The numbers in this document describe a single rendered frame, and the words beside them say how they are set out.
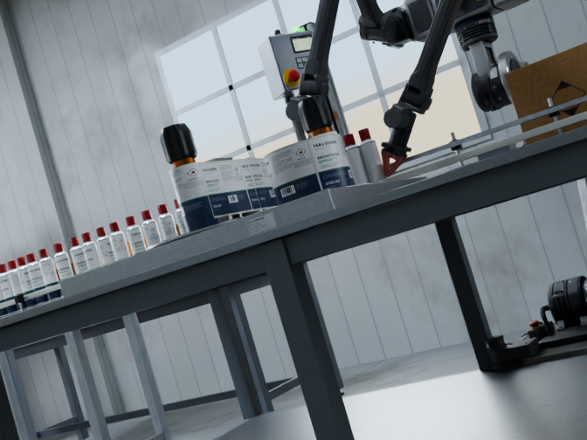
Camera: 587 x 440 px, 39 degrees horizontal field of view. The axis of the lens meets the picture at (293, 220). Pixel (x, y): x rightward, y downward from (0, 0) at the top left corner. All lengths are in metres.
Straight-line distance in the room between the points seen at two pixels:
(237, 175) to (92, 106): 4.54
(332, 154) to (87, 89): 4.86
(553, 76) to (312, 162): 0.90
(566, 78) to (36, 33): 5.28
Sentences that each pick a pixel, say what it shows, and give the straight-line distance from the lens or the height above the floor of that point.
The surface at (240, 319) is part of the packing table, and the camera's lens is 3.96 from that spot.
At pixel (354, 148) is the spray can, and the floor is 1.04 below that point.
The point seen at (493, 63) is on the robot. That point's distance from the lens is 2.97.
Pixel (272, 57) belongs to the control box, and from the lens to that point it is 2.70.
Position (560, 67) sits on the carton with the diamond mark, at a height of 1.08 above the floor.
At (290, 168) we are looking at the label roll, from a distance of 1.98.
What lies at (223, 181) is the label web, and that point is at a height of 1.01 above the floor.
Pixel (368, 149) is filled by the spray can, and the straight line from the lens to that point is 2.52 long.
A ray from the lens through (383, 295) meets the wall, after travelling 5.36.
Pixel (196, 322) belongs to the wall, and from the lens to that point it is 6.22.
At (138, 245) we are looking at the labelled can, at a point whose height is 0.97.
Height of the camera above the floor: 0.74
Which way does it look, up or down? 3 degrees up
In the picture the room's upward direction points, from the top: 17 degrees counter-clockwise
